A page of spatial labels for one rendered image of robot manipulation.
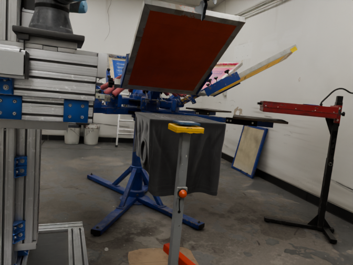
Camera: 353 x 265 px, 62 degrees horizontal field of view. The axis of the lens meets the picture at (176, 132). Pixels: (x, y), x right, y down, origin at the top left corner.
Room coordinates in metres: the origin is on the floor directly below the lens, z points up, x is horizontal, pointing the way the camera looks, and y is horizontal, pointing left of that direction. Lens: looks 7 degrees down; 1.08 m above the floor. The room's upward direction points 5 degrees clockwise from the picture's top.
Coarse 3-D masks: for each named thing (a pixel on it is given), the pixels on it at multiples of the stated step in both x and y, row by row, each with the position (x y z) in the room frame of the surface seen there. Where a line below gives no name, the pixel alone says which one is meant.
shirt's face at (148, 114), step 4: (140, 112) 1.99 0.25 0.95; (148, 116) 1.68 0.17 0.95; (152, 116) 1.71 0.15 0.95; (188, 116) 2.00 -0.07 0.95; (192, 116) 2.04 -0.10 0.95; (196, 116) 2.08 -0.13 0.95; (184, 120) 1.62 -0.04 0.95; (188, 120) 1.64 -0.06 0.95; (192, 120) 1.67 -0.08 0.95; (196, 120) 1.70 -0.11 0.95; (208, 120) 1.78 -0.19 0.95; (212, 120) 1.81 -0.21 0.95
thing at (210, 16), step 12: (144, 0) 1.57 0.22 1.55; (144, 12) 1.60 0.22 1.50; (168, 12) 1.62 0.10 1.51; (180, 12) 1.63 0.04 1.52; (192, 12) 1.64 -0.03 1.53; (216, 12) 1.70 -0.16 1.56; (144, 24) 1.68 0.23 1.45; (228, 24) 1.74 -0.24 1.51; (240, 24) 1.75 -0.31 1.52; (132, 48) 1.84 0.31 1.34; (132, 60) 1.94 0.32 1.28; (216, 60) 2.02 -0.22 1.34
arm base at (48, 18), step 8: (40, 8) 1.06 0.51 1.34; (48, 8) 1.06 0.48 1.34; (56, 8) 1.07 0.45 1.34; (64, 8) 1.09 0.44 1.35; (32, 16) 1.08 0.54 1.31; (40, 16) 1.05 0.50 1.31; (48, 16) 1.05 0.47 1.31; (56, 16) 1.06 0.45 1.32; (64, 16) 1.09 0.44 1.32; (32, 24) 1.05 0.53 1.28; (40, 24) 1.04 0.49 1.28; (48, 24) 1.04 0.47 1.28; (56, 24) 1.05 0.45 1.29; (64, 24) 1.09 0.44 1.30; (64, 32) 1.07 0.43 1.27; (72, 32) 1.12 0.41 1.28
